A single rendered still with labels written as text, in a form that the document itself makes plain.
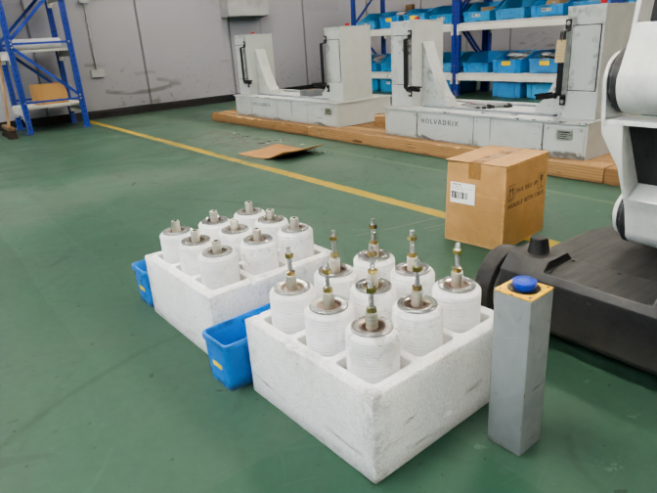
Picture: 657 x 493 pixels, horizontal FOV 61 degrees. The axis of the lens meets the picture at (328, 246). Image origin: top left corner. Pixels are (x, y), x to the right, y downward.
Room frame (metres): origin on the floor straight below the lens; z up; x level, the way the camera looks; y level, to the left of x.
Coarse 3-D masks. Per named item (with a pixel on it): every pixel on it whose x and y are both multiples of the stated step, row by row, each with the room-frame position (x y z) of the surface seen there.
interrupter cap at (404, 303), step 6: (402, 300) 0.94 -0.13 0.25; (408, 300) 0.94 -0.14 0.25; (426, 300) 0.94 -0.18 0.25; (432, 300) 0.93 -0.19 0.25; (402, 306) 0.92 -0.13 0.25; (408, 306) 0.92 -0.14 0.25; (426, 306) 0.91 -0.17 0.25; (432, 306) 0.91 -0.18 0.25; (408, 312) 0.90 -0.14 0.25; (414, 312) 0.89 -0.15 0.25; (420, 312) 0.89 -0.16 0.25; (426, 312) 0.89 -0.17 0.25
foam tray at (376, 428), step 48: (288, 336) 0.96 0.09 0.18; (480, 336) 0.93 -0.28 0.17; (288, 384) 0.94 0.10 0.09; (336, 384) 0.82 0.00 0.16; (384, 384) 0.78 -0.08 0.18; (432, 384) 0.84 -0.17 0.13; (480, 384) 0.93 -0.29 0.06; (336, 432) 0.82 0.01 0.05; (384, 432) 0.76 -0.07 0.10; (432, 432) 0.84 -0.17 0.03
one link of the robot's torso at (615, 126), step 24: (624, 120) 1.17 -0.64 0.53; (648, 120) 1.16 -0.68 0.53; (624, 144) 1.19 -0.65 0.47; (648, 144) 1.18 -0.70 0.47; (624, 168) 1.19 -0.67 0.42; (648, 168) 1.20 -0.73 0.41; (624, 192) 1.21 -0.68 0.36; (648, 192) 1.20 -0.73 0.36; (624, 216) 1.24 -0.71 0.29; (648, 216) 1.19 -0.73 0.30; (648, 240) 1.20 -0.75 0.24
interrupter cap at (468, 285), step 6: (450, 276) 1.04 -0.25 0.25; (462, 276) 1.03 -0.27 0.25; (438, 282) 1.01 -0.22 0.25; (444, 282) 1.01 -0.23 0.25; (450, 282) 1.02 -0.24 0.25; (462, 282) 1.01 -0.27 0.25; (468, 282) 1.00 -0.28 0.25; (474, 282) 1.00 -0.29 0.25; (444, 288) 0.98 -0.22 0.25; (450, 288) 0.98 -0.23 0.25; (456, 288) 0.99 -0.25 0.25; (462, 288) 0.98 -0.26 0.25; (468, 288) 0.98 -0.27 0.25; (474, 288) 0.98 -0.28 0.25
